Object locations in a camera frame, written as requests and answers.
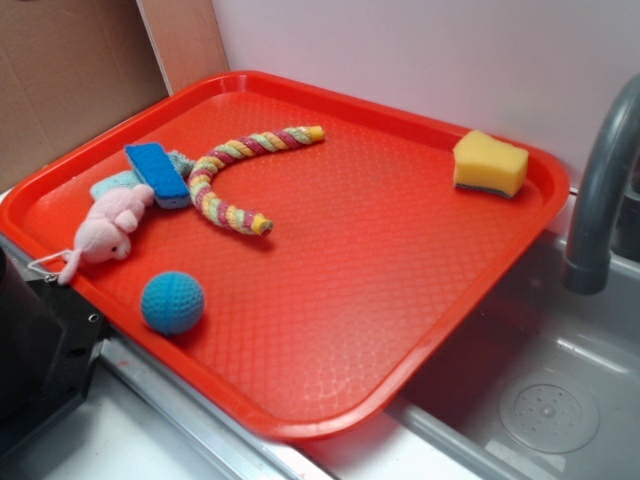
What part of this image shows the red plastic tray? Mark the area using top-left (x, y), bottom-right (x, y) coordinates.
top-left (1, 72), bottom-right (569, 440)

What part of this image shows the grey sink faucet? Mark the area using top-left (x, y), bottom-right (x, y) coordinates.
top-left (562, 76), bottom-right (639, 295)

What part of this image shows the light blue cloth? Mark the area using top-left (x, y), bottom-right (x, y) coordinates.
top-left (90, 151), bottom-right (195, 200)

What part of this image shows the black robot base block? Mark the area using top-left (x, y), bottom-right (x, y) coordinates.
top-left (1, 253), bottom-right (105, 459)

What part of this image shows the pink plush toy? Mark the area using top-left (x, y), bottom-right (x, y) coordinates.
top-left (27, 184), bottom-right (155, 285)

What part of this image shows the grey plastic sink basin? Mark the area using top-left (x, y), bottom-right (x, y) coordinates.
top-left (389, 234), bottom-right (639, 479)

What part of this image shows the blue rubber ball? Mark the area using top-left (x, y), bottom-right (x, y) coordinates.
top-left (141, 271), bottom-right (205, 336)

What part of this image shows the blue scrubbing sponge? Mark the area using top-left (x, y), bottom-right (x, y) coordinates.
top-left (125, 143), bottom-right (190, 210)

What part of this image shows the multicoloured twisted rope toy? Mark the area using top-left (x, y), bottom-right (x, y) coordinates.
top-left (186, 126), bottom-right (325, 236)

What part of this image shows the yellow sponge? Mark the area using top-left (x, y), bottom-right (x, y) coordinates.
top-left (453, 130), bottom-right (529, 198)

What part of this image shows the brown cardboard panel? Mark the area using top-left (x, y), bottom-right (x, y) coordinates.
top-left (1, 1), bottom-right (228, 190)

